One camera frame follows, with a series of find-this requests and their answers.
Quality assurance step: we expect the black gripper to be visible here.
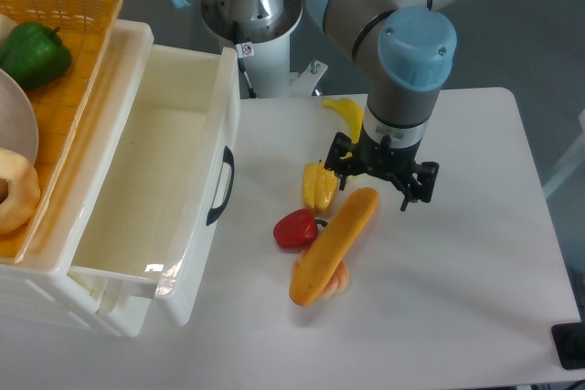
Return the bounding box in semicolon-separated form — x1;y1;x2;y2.
324;129;440;211

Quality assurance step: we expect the long orange bread loaf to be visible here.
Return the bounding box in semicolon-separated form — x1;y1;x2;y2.
289;187;379;306

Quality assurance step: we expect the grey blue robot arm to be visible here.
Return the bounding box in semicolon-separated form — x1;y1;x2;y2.
172;0;458;204

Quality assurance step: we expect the yellow banana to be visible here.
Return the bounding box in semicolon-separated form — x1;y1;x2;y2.
322;98;364;144

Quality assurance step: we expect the yellow bell pepper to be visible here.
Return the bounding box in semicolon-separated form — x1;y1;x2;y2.
302;162;338;213

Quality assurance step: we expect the red bell pepper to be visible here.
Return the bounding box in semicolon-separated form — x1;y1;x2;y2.
272;208;328;249

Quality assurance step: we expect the white plastic drawer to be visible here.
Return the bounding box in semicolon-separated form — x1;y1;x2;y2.
72;45;239;326

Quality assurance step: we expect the black device at edge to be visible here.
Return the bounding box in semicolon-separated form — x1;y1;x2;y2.
551;322;584;370

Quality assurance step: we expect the yellow woven basket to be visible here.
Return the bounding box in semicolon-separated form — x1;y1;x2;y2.
1;0;123;265

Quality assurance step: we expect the white plastic drawer cabinet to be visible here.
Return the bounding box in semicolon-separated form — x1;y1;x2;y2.
1;20;154;337

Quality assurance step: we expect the green bell pepper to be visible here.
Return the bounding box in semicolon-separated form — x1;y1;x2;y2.
1;21;72;90

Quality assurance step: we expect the beige plate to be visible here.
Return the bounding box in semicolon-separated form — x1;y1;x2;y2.
1;70;39;163

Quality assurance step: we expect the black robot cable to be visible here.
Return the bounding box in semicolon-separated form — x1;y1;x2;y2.
233;19;258;100

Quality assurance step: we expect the black drawer handle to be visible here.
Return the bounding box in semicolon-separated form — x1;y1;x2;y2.
206;146;235;226

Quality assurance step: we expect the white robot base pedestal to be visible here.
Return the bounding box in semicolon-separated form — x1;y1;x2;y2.
201;0;328;100

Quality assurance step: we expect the ring shaped bread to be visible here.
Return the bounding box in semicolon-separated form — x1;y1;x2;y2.
1;148;40;235

